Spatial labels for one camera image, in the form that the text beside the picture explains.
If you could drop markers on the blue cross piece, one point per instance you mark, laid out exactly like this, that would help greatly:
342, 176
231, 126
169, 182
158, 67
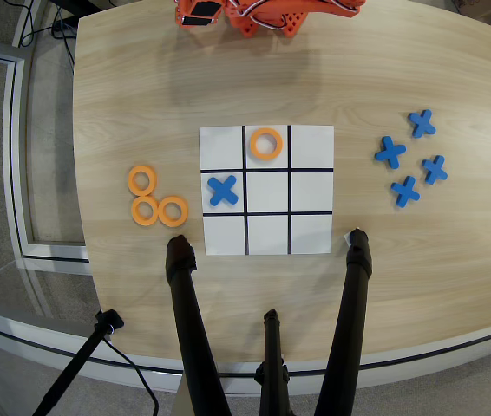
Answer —
223, 190
422, 123
406, 191
390, 152
435, 169

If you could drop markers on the black stand pole with clamp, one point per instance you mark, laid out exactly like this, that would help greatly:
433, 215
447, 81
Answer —
80, 355

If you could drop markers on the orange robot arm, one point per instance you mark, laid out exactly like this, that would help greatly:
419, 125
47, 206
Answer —
271, 17

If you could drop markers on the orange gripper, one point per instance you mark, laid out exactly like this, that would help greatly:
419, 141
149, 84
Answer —
196, 16

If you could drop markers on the white tape piece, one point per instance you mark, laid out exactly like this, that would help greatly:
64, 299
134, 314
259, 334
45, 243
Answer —
346, 238

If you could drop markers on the white metal floor frame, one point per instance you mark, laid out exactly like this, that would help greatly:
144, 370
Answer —
13, 130

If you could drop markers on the black tripod leg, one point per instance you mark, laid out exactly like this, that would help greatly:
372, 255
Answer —
349, 312
272, 359
189, 312

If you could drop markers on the white tic-tac-toe grid sheet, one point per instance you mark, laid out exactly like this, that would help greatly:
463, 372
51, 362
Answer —
267, 190

